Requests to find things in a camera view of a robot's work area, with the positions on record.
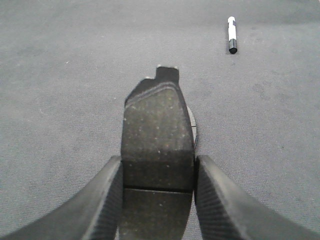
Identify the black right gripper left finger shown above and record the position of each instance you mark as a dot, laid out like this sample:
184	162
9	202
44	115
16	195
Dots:
91	214

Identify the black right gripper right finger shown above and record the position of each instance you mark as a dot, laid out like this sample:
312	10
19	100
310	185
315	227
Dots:
226	212

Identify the grey brake pad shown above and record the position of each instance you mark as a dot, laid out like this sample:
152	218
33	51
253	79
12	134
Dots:
193	126
158	156

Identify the black and white marker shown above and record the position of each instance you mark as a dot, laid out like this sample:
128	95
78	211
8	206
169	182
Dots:
232	35

